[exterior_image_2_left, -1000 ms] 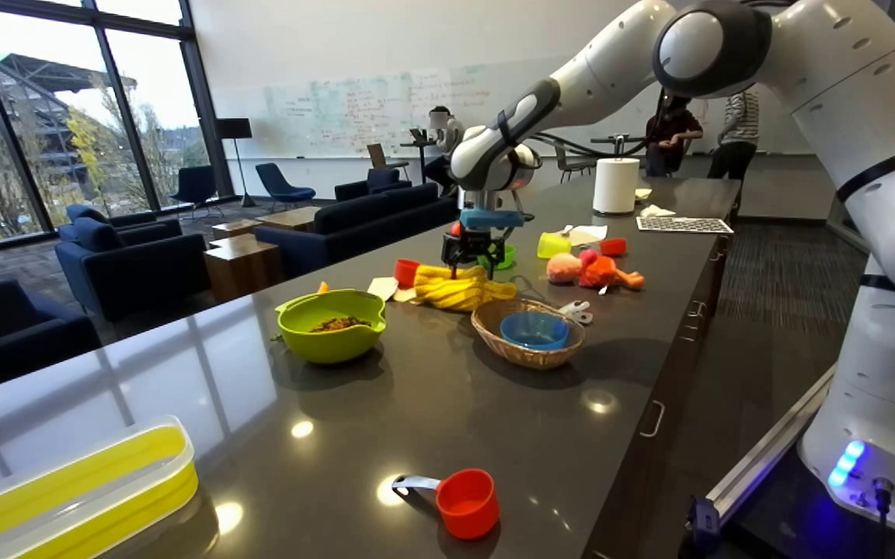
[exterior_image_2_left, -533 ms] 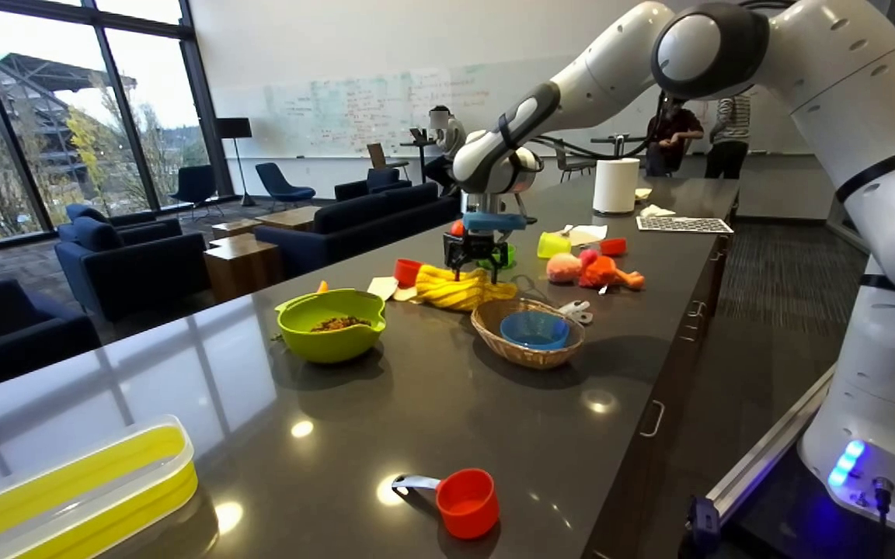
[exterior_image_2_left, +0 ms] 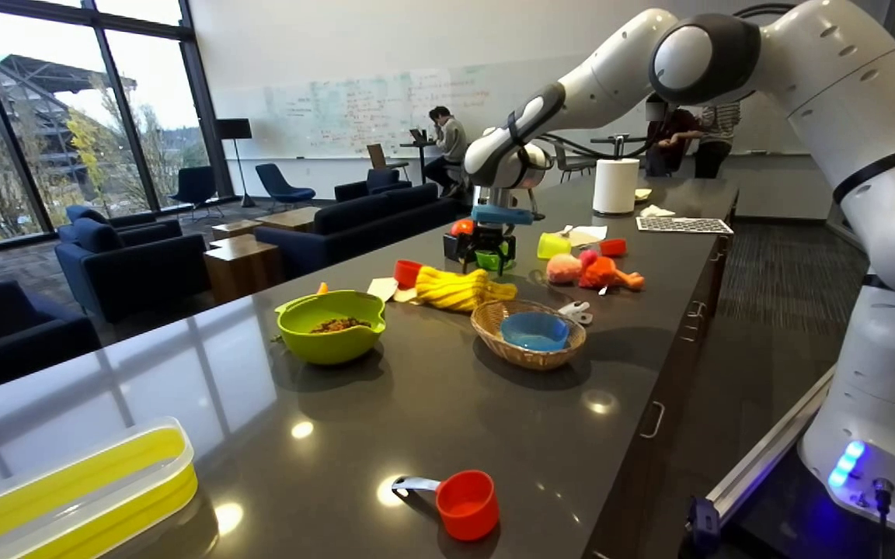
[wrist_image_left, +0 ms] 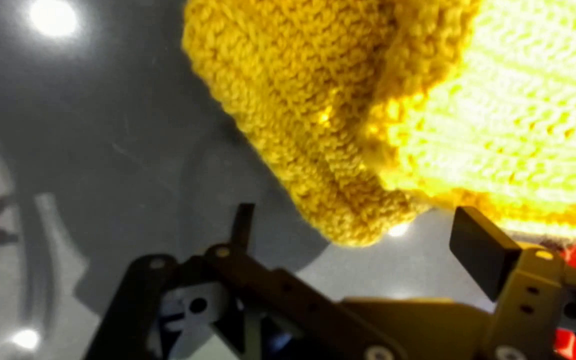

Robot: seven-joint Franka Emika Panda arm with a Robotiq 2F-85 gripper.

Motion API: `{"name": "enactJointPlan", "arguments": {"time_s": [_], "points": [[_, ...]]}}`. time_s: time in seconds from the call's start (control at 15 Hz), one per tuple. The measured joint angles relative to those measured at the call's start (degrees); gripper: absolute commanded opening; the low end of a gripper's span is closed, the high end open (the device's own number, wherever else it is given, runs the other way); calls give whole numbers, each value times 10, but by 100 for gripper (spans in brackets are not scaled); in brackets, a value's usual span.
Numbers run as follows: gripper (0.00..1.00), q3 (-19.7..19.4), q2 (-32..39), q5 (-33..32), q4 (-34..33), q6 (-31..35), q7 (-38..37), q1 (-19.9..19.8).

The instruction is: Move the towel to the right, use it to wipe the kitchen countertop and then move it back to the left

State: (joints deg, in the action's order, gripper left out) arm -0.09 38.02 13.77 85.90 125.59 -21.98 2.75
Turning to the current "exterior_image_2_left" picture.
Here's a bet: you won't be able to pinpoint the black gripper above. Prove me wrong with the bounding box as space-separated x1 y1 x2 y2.
471 183 525 281

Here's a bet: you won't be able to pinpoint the yellow knitted towel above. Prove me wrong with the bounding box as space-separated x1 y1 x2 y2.
410 264 523 317

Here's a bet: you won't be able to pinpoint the woven wicker basket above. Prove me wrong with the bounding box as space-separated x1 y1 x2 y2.
469 297 591 372

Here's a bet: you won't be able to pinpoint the white paper towel roll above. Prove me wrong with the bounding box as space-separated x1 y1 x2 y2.
591 155 644 218

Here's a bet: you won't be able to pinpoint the small green bowl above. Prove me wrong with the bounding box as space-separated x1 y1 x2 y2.
471 246 519 279

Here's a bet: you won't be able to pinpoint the yellow-green plastic cup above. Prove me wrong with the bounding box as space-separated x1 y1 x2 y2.
533 228 574 261

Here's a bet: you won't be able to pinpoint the pink peach plush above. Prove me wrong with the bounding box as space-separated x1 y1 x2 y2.
545 249 584 286

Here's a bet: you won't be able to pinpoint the blue bowl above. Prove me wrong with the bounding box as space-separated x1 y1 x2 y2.
496 309 574 355

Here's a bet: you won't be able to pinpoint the small red cup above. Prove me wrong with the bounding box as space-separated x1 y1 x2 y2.
392 257 428 291

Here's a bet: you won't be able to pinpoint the small white clip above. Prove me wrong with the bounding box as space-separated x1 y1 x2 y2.
557 297 596 328

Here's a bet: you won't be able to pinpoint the orange plush toy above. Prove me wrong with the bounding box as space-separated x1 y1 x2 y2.
574 246 645 291

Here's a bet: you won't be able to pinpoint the white toy food slice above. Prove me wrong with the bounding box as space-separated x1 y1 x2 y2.
365 274 400 301

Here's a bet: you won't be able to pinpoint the person in grey shirt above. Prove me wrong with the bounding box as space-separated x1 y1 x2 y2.
422 103 471 195

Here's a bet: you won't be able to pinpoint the small dark desk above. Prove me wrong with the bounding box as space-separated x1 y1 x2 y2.
398 126 441 190

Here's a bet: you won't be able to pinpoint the long dark blue sofa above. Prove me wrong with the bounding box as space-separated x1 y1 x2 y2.
255 183 467 274

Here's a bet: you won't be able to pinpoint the small dark blue armchair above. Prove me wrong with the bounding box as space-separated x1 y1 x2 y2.
333 164 412 202

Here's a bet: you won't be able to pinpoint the brown food pieces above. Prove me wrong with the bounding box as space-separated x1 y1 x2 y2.
312 309 365 331

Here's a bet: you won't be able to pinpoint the large green bowl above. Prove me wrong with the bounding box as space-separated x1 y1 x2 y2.
273 286 392 366

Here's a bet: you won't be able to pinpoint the printed paper sheet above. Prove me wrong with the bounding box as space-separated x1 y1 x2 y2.
633 211 735 238

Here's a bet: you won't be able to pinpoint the low coffee table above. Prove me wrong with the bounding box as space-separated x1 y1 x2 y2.
257 202 323 233

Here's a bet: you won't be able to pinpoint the blue lounge chair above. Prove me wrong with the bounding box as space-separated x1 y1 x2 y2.
251 159 318 205

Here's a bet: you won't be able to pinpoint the red measuring cup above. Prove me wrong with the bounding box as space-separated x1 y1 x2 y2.
388 466 504 547

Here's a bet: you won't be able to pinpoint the wooden side table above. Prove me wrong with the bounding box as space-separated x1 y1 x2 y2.
201 229 285 303

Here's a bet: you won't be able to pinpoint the person in white top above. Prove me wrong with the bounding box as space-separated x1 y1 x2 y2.
689 98 742 181

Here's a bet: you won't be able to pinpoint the brown wooden counter cabinet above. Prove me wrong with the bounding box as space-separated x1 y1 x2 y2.
581 190 741 559

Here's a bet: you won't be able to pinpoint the dark lounge chair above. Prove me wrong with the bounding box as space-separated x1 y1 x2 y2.
172 161 222 209

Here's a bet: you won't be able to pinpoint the yellow lidded plastic container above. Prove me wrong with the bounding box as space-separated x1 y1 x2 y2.
0 412 201 559

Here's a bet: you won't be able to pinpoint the wall whiteboard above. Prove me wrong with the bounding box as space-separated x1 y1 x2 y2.
214 57 584 164

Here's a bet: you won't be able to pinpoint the silver drawer handle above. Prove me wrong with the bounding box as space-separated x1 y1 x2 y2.
678 295 710 347
637 398 671 440

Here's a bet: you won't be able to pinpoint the aluminium frame rail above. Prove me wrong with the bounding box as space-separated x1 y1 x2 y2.
688 363 844 541

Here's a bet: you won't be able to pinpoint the black window frame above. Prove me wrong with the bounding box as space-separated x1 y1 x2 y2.
0 0 236 256

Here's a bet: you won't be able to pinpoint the black base power cable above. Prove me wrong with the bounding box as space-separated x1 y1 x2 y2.
870 475 895 559

